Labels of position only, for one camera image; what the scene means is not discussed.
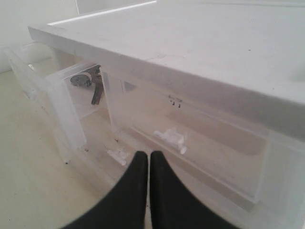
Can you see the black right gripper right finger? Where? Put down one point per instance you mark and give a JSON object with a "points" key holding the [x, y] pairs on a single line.
{"points": [[173, 206]]}

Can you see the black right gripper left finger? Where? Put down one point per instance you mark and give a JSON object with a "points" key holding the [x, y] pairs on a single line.
{"points": [[124, 206]]}

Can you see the clear drawer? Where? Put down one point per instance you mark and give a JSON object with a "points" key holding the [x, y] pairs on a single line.
{"points": [[227, 156], [44, 75]]}

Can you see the dark screwdriver bits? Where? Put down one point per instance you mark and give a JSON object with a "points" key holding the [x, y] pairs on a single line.
{"points": [[87, 78]]}

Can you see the white plastic drawer cabinet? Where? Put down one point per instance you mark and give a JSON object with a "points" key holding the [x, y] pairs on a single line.
{"points": [[239, 60]]}

